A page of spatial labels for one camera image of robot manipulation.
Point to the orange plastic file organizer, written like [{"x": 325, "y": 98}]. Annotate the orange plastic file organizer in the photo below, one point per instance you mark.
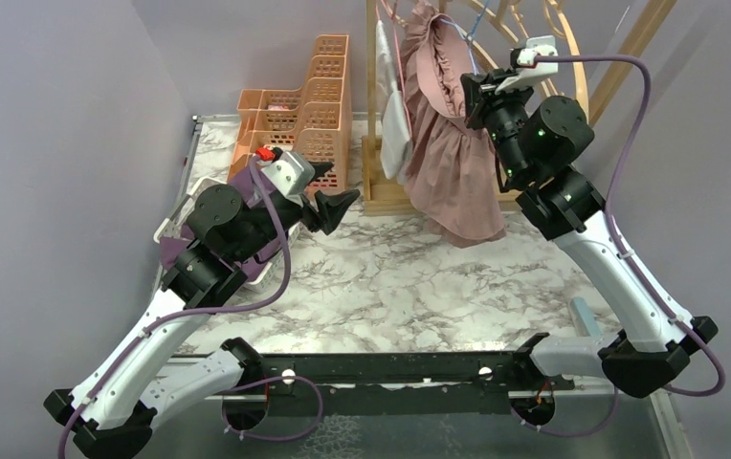
[{"x": 314, "y": 120}]

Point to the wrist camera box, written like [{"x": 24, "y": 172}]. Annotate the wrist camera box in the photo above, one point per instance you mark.
[
  {"x": 527, "y": 71},
  {"x": 287, "y": 171}
]

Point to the pink clothes pile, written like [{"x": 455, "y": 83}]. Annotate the pink clothes pile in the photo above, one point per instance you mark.
[{"x": 450, "y": 176}]

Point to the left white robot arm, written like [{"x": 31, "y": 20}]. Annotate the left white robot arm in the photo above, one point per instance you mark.
[{"x": 114, "y": 412}]

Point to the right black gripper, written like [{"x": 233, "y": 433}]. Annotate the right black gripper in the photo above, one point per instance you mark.
[{"x": 480, "y": 96}]

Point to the wooden hanger rack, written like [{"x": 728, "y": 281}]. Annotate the wooden hanger rack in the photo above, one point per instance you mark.
[{"x": 385, "y": 197}]

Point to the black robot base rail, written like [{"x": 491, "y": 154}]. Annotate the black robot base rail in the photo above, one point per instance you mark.
[{"x": 375, "y": 384}]

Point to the white skirt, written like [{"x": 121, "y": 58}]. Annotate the white skirt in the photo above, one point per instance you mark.
[{"x": 396, "y": 139}]

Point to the white plastic basket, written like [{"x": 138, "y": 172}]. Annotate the white plastic basket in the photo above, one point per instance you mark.
[{"x": 173, "y": 235}]

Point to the wooden hanger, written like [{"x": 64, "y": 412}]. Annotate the wooden hanger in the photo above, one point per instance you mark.
[
  {"x": 559, "y": 26},
  {"x": 497, "y": 19}
]

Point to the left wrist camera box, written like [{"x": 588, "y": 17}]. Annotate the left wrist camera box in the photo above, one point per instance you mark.
[{"x": 287, "y": 171}]

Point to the pink wire hanger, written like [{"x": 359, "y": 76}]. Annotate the pink wire hanger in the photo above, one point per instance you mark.
[{"x": 397, "y": 57}]

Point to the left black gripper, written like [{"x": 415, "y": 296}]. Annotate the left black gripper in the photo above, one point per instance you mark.
[{"x": 330, "y": 209}]

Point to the light blue small block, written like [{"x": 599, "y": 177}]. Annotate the light blue small block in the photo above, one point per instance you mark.
[{"x": 583, "y": 318}]

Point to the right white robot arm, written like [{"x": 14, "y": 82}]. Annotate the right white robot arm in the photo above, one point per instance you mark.
[{"x": 534, "y": 157}]

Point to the blue wire hanger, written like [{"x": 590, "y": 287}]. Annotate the blue wire hanger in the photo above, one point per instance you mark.
[{"x": 479, "y": 60}]

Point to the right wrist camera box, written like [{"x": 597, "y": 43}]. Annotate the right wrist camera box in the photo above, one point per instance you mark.
[{"x": 527, "y": 71}]

